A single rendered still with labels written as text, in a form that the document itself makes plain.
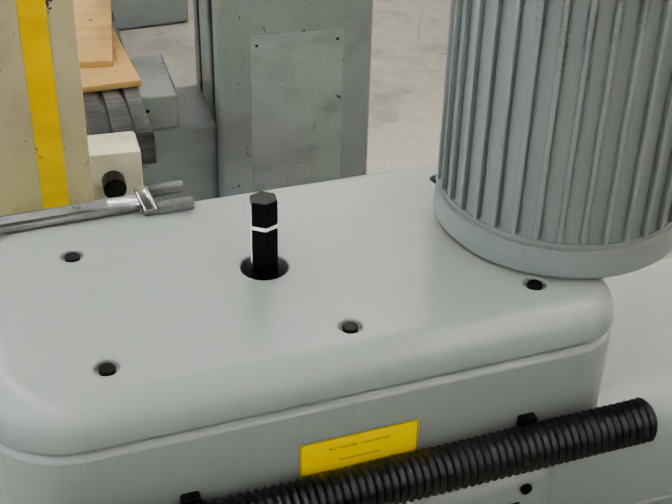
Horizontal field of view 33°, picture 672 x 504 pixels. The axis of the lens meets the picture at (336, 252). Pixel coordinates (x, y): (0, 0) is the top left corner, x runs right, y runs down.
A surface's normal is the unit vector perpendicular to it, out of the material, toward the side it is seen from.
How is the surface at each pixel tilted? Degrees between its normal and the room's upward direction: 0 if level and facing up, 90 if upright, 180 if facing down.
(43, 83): 90
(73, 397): 9
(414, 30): 0
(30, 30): 90
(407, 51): 0
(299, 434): 90
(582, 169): 90
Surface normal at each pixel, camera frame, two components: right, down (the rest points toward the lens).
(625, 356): 0.02, -0.84
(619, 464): 0.34, 0.51
